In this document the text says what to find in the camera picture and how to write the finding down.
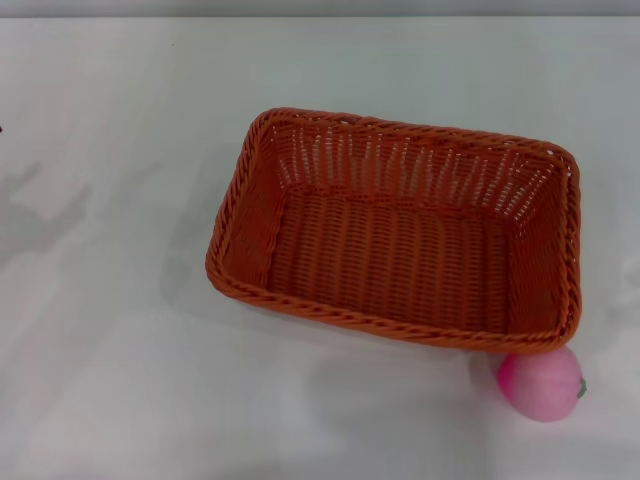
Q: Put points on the orange woven plastic basket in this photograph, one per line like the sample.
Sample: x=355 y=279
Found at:
x=390 y=255

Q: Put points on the pink peach toy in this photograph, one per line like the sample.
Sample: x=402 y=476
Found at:
x=542 y=390

